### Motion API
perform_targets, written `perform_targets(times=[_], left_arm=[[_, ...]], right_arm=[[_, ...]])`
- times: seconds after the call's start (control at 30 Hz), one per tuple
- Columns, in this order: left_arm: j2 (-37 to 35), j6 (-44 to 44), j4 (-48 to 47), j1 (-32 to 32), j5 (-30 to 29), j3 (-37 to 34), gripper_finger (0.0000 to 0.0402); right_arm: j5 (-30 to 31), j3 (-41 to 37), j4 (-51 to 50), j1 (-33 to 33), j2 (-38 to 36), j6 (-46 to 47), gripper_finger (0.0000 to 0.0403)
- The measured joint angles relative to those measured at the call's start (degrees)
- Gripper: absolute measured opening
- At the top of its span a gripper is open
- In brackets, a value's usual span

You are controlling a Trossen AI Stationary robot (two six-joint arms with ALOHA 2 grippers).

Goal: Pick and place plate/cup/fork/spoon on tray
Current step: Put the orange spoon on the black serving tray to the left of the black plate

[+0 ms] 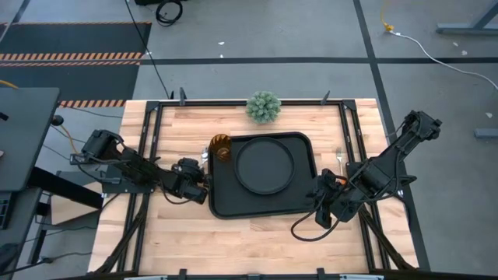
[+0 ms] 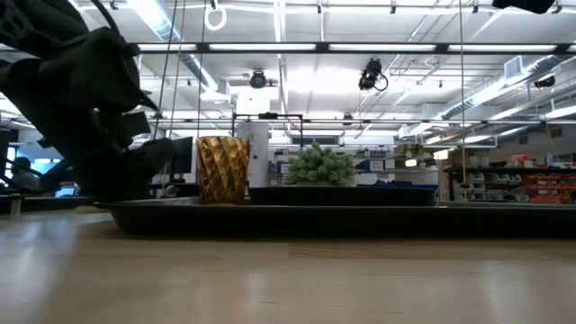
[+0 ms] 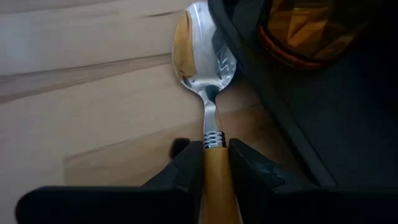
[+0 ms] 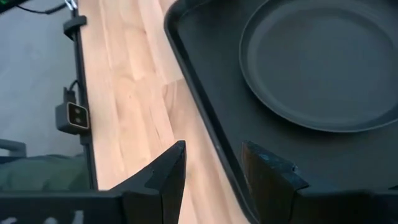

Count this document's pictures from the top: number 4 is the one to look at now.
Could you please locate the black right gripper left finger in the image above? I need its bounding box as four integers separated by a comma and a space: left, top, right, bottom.
110, 139, 187, 224

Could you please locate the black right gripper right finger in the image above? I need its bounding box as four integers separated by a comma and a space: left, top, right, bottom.
241, 139, 311, 224

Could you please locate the black textured serving tray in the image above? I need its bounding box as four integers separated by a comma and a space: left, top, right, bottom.
164, 0, 398, 224

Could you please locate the black round plate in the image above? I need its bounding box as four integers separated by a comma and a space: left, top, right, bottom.
238, 0, 398, 134

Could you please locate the grey chair part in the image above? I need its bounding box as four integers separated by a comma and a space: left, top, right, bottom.
0, 139, 27, 158

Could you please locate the small grey camera box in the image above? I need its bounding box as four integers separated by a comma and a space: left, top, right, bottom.
55, 101, 91, 136

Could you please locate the black camera cable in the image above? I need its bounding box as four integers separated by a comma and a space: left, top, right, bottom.
63, 79, 80, 103

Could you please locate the thin black cable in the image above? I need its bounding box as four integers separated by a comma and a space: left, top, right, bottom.
15, 1, 68, 16

